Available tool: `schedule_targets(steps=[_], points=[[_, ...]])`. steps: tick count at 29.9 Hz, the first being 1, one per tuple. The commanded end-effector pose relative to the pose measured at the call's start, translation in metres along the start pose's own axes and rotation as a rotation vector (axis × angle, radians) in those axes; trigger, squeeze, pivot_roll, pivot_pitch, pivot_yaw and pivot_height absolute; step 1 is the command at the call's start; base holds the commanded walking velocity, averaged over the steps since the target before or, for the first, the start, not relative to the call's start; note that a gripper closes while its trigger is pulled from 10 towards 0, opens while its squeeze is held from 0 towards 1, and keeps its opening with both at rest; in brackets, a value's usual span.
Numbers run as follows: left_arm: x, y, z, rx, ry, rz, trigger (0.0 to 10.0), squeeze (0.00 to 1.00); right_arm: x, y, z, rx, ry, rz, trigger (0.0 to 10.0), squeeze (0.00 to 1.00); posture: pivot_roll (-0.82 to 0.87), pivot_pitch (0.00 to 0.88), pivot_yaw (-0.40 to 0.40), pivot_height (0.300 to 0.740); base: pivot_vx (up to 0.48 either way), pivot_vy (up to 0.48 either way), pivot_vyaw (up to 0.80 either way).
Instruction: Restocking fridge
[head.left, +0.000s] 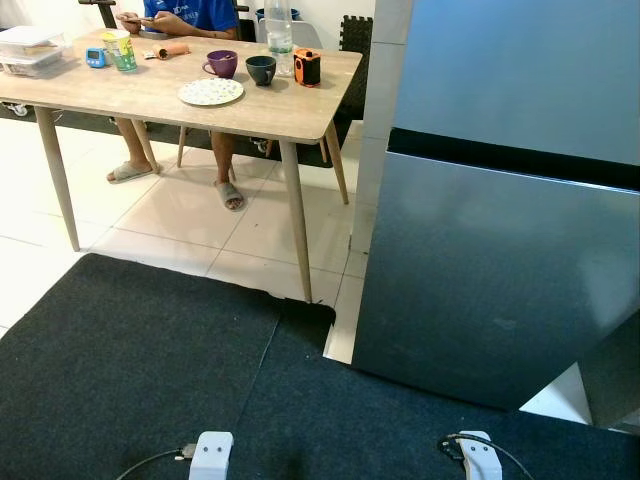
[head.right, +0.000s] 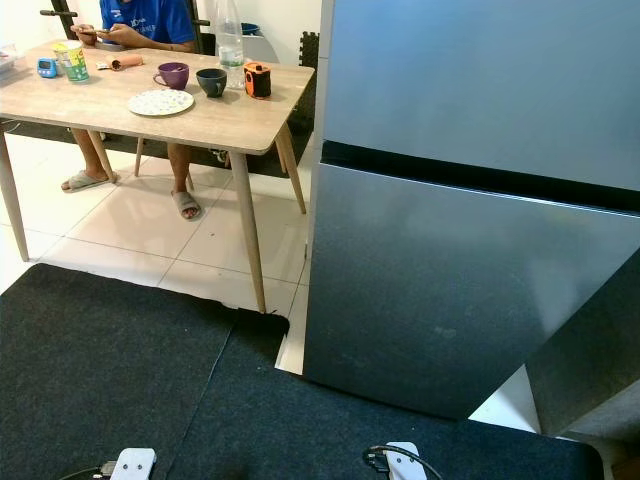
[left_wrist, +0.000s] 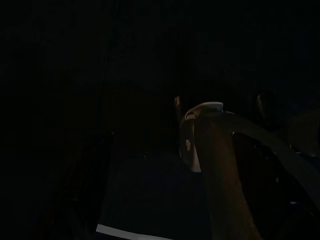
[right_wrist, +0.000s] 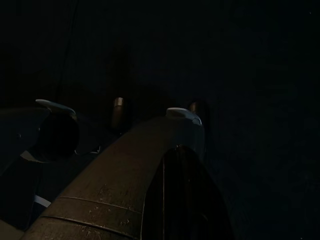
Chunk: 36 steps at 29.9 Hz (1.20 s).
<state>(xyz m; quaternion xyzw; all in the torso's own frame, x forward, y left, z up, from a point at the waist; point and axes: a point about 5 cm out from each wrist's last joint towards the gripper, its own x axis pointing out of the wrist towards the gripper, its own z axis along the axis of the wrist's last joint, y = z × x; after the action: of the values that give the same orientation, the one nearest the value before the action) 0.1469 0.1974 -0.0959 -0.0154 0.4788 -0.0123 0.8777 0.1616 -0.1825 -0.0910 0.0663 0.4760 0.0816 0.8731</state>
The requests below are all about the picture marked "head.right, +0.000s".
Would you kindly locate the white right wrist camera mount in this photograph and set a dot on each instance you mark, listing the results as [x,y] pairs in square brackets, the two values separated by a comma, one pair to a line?
[405,465]

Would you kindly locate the dark grey mug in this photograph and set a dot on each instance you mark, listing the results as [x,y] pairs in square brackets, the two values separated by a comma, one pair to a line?
[212,83]

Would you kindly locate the small snack packet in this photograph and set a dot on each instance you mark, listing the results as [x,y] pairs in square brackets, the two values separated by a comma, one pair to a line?
[104,65]

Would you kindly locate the purple mug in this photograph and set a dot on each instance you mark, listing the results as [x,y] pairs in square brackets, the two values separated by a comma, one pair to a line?
[174,76]

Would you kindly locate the green printed paper cup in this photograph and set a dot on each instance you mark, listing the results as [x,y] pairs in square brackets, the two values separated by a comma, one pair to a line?
[72,63]

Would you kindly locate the clear plastic storage container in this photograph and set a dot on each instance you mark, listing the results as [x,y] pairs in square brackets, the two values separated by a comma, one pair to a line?
[7,60]

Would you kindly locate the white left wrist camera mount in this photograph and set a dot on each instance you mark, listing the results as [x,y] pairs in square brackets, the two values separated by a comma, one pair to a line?
[132,466]

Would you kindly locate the small blue timer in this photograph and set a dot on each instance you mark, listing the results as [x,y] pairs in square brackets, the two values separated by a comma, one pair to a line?
[46,68]

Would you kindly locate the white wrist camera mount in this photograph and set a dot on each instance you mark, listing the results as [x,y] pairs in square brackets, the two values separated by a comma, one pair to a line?
[405,465]
[132,466]

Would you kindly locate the blue plastic bin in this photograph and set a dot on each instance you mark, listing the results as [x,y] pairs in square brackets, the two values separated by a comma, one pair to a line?
[250,29]

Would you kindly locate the clear plastic water bottle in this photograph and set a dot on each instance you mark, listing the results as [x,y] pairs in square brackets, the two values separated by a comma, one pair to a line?
[231,55]

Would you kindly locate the black foam puzzle mat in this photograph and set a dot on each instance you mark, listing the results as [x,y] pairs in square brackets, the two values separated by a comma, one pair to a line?
[308,50]

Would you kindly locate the orange and black device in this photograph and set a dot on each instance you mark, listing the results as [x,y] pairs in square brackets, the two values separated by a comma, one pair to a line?
[258,80]

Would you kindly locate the floral round plate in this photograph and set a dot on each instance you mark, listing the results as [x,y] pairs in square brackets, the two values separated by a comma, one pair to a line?
[160,102]

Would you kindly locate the tan rolled tube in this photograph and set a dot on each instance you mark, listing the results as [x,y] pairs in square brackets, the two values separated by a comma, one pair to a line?
[126,61]

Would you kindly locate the black floor mat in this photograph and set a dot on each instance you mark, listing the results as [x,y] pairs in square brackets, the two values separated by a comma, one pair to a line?
[120,380]

